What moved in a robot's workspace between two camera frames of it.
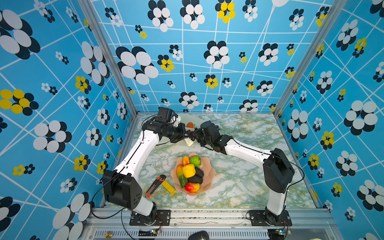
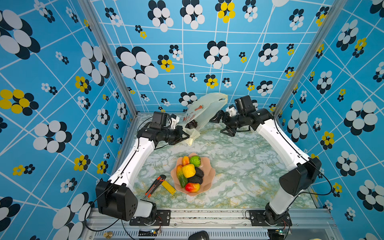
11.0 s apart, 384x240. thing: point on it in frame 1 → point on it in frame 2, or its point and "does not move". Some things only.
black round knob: x=202 y=235 does not move
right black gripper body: x=201 y=138 → x=237 y=122
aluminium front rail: x=178 y=224 does not move
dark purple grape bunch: x=190 y=133 → x=192 y=124
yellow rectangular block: x=171 y=189 does not move
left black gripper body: x=175 y=134 does not move
